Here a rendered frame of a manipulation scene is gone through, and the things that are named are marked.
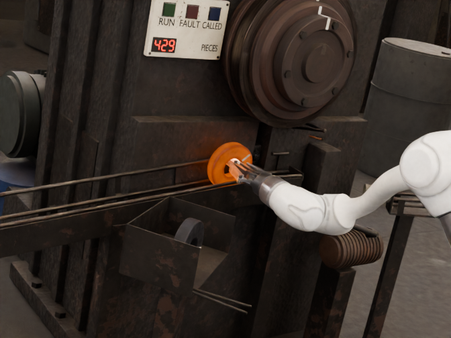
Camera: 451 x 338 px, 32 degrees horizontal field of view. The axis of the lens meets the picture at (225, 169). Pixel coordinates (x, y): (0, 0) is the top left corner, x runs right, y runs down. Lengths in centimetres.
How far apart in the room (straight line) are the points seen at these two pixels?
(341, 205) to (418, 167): 61
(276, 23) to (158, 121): 45
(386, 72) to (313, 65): 285
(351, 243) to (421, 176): 105
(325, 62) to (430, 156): 81
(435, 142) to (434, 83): 345
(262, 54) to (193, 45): 21
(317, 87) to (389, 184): 53
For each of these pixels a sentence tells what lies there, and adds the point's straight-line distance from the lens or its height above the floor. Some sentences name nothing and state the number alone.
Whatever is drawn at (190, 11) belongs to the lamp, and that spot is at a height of 120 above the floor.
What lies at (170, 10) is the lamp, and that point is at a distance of 229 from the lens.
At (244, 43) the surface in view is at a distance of 230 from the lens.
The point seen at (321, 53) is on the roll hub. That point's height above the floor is 115.
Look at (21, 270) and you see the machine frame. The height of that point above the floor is 7.
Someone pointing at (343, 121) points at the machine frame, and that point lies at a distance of 281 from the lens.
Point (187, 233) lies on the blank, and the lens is 194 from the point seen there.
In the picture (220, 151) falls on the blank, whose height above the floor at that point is 80.
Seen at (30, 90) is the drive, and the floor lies 63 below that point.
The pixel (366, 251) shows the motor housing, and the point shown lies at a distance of 275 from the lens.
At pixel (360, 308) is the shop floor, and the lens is 345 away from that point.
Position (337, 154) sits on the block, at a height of 79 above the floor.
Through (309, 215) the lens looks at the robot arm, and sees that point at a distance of 214.
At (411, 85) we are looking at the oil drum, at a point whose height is 66.
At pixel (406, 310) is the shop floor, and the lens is 355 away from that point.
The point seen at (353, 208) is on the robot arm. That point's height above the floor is 77.
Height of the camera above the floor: 150
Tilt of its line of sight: 18 degrees down
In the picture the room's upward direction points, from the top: 11 degrees clockwise
